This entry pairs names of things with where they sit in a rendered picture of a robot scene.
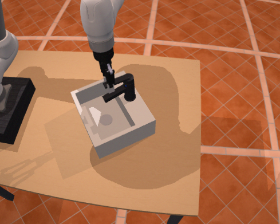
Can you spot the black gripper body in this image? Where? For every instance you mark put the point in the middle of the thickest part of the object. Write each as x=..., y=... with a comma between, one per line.
x=104, y=57

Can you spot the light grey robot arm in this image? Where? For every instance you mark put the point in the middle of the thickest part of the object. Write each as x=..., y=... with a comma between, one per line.
x=98, y=18

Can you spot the white square sink basin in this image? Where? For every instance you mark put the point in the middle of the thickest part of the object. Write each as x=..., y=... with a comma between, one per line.
x=116, y=124

